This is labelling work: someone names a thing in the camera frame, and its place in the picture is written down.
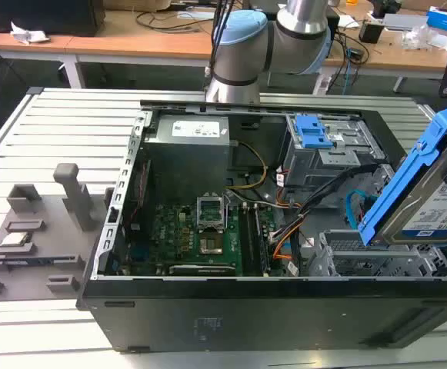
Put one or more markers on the grey parts rack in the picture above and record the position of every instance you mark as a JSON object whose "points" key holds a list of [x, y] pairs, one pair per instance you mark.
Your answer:
{"points": [[54, 253]]}

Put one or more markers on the white crumpled paper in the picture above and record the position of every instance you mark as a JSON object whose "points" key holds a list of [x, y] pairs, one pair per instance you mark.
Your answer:
{"points": [[29, 34]]}

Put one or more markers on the clear plastic bag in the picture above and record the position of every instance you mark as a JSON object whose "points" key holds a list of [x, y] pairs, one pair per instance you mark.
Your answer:
{"points": [[425, 38]]}

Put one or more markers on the silver CPU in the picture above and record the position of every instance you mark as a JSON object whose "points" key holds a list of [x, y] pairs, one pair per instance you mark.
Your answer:
{"points": [[14, 239]]}

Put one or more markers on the wooden desk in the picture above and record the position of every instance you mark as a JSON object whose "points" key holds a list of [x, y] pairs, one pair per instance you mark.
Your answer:
{"points": [[138, 44]]}

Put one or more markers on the CPU socket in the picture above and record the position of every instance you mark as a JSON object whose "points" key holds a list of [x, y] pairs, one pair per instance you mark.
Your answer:
{"points": [[211, 246]]}

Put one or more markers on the small black device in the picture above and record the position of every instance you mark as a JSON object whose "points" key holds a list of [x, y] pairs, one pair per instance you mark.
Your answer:
{"points": [[371, 31]]}

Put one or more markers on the flat grey box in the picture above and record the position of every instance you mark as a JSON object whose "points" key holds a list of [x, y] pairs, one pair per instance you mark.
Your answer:
{"points": [[404, 21]]}

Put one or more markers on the hard disk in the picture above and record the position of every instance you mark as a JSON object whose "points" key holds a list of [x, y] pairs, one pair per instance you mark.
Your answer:
{"points": [[419, 200]]}

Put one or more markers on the metal drive cage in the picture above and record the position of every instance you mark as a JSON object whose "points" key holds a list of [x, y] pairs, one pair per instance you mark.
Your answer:
{"points": [[323, 165]]}

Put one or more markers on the black RAM slot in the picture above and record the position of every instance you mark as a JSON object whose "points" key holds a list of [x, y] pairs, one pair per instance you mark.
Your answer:
{"points": [[251, 242], [262, 246]]}

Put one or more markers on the blue drive cage latch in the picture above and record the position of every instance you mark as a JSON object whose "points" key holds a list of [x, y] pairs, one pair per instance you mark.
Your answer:
{"points": [[311, 132]]}

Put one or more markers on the green motherboard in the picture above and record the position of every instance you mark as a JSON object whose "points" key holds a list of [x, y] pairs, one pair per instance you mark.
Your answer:
{"points": [[169, 238]]}

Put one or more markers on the black box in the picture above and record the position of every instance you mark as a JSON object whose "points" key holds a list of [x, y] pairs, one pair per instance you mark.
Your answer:
{"points": [[42, 15]]}

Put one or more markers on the grey power supply unit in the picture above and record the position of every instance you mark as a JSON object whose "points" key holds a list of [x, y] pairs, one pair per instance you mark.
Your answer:
{"points": [[186, 153]]}

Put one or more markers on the black open PC case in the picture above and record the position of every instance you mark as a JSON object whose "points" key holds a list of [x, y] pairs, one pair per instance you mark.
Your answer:
{"points": [[246, 311]]}

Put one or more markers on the black expansion slot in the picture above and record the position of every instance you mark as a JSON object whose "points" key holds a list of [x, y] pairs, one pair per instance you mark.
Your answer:
{"points": [[202, 269]]}

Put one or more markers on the metal disk bay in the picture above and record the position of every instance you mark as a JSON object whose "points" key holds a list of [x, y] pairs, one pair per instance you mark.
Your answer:
{"points": [[373, 257]]}

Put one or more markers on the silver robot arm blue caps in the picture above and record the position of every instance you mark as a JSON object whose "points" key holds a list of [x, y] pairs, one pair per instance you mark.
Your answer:
{"points": [[246, 50]]}

